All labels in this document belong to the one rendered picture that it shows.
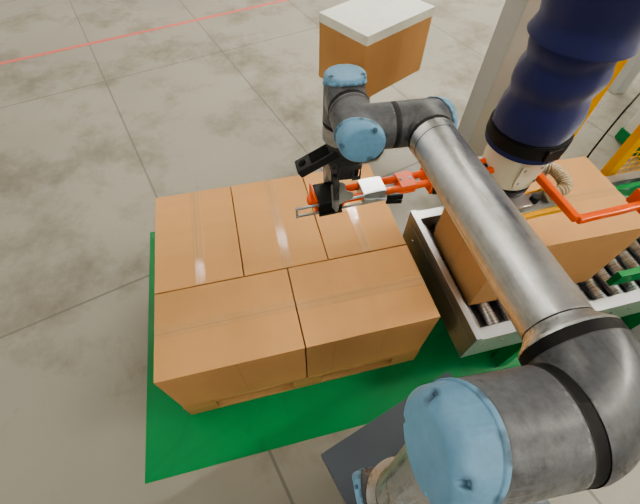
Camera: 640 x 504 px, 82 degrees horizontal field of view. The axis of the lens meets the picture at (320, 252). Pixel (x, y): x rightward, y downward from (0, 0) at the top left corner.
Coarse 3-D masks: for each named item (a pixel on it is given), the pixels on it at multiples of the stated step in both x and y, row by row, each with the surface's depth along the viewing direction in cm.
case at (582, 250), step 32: (576, 160) 158; (576, 192) 147; (608, 192) 147; (448, 224) 166; (544, 224) 137; (576, 224) 137; (608, 224) 138; (448, 256) 171; (576, 256) 144; (608, 256) 152; (480, 288) 150
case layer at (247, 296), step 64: (192, 192) 200; (256, 192) 200; (192, 256) 176; (256, 256) 176; (320, 256) 177; (384, 256) 177; (192, 320) 157; (256, 320) 157; (320, 320) 157; (384, 320) 158; (192, 384) 152; (256, 384) 173
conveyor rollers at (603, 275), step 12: (432, 240) 182; (624, 252) 180; (636, 252) 182; (612, 264) 176; (624, 264) 180; (636, 264) 176; (600, 276) 173; (588, 288) 170; (600, 288) 168; (612, 288) 169; (636, 288) 168; (588, 300) 164; (480, 312) 163; (492, 312) 160; (504, 312) 162; (492, 324) 158
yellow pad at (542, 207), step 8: (528, 192) 123; (536, 192) 122; (536, 200) 118; (544, 200) 120; (528, 208) 118; (536, 208) 118; (544, 208) 118; (552, 208) 119; (528, 216) 117; (536, 216) 118
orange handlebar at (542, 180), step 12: (492, 168) 112; (384, 180) 109; (396, 180) 110; (408, 180) 108; (420, 180) 109; (540, 180) 110; (360, 192) 106; (396, 192) 108; (408, 192) 109; (552, 192) 107; (312, 204) 103; (564, 204) 104; (624, 204) 104; (636, 204) 104; (576, 216) 101; (588, 216) 101; (600, 216) 102
